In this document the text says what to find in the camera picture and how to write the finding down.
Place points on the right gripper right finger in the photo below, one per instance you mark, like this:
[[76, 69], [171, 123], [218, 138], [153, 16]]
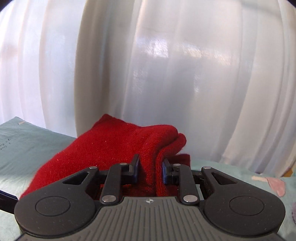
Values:
[[181, 176]]

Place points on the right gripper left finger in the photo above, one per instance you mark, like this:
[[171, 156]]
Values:
[[115, 178]]

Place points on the red knit garment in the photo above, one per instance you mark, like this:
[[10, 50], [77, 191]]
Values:
[[112, 141]]

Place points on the teal mushroom print bedsheet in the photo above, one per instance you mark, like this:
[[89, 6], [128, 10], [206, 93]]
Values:
[[26, 147]]

